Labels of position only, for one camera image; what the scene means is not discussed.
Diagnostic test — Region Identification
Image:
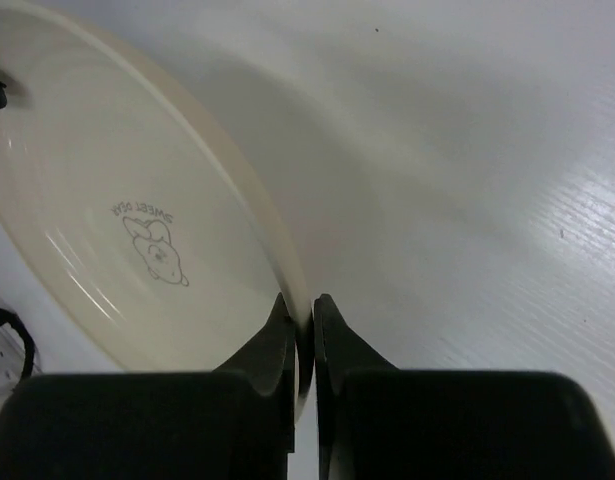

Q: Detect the cream bear plate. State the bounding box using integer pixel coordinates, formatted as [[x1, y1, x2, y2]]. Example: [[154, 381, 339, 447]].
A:
[[0, 3, 313, 424]]

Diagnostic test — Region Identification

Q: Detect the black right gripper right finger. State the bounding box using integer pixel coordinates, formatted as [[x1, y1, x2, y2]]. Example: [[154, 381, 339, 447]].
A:
[[314, 295, 605, 479]]

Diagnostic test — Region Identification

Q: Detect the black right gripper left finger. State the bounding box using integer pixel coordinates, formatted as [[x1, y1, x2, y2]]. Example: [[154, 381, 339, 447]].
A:
[[0, 298, 297, 479]]

